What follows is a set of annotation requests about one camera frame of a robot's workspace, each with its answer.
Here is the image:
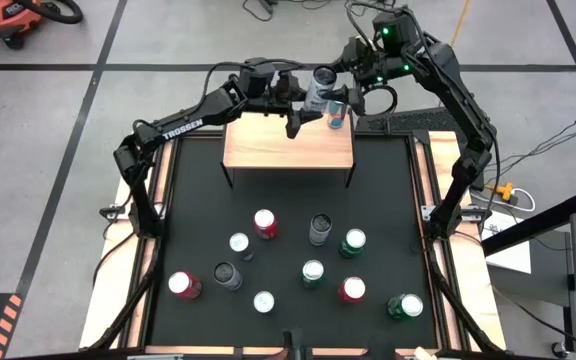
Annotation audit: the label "orange shop vacuum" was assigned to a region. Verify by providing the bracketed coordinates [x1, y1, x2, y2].
[0, 0, 84, 51]

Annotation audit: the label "black aluminium table frame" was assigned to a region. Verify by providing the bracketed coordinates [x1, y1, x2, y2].
[87, 128, 507, 360]

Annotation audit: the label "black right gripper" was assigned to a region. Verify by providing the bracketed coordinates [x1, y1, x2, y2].
[320, 35, 412, 118]

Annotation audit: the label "white paper sheet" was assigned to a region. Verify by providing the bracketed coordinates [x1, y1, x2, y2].
[482, 209, 534, 275]

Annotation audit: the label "orange power plug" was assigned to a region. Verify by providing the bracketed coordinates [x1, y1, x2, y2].
[485, 182, 519, 206]

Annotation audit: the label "green Sprite can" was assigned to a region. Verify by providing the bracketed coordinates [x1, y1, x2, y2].
[337, 227, 368, 260]
[386, 292, 425, 321]
[301, 258, 326, 290]

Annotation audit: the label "wooden side board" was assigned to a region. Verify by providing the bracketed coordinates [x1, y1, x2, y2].
[78, 134, 179, 351]
[427, 130, 508, 351]

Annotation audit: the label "white power cable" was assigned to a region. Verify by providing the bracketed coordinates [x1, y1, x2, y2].
[510, 187, 538, 214]

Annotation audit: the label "blue silver Red Bull can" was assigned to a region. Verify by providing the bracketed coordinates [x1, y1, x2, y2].
[252, 290, 276, 315]
[228, 231, 256, 262]
[326, 98, 349, 131]

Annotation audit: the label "black desk support bar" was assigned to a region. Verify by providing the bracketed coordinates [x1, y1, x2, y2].
[481, 189, 576, 257]

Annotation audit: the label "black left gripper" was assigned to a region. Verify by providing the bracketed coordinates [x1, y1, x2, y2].
[247, 69, 325, 140]

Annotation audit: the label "red Fanta can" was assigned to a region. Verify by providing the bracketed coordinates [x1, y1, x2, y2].
[167, 270, 203, 300]
[337, 276, 367, 304]
[253, 208, 279, 240]

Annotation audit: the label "wooden shelf with black legs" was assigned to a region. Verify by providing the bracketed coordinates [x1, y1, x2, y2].
[220, 112, 357, 190]

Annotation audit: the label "yellow cable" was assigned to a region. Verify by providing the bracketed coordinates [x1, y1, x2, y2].
[448, 0, 472, 47]

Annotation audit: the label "black floor cable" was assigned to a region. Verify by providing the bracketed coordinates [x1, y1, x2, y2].
[241, 0, 282, 22]

